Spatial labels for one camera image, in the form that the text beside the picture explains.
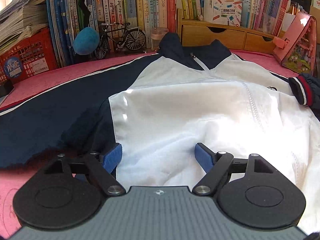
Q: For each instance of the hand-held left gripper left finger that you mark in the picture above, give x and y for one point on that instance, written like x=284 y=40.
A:
x=113 y=158

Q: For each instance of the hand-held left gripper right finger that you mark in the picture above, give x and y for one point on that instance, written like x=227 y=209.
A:
x=202 y=155

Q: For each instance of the navy and white jacket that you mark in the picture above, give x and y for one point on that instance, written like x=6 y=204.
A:
x=175 y=110

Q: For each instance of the pink rabbit print mat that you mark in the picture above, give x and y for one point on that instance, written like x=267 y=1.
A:
x=50 y=78

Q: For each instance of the black model bicycle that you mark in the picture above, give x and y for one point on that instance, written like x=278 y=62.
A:
x=120 y=38

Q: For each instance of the wooden desk drawer organizer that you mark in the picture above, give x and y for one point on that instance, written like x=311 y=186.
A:
x=220 y=36

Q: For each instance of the blue plush ball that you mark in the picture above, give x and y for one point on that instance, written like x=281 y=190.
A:
x=86 y=40

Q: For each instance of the clear plastic jar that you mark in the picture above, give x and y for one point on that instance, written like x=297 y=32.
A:
x=157 y=37

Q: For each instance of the red plastic crate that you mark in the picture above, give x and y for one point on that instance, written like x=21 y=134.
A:
x=27 y=52

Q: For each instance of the pink house-shaped box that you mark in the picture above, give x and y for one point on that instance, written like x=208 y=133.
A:
x=297 y=45

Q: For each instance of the white printed carton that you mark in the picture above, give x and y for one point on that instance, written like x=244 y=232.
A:
x=222 y=8

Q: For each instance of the row of upright books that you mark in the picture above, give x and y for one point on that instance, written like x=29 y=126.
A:
x=135 y=2

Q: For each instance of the stack of papers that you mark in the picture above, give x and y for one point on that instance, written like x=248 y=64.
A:
x=20 y=17

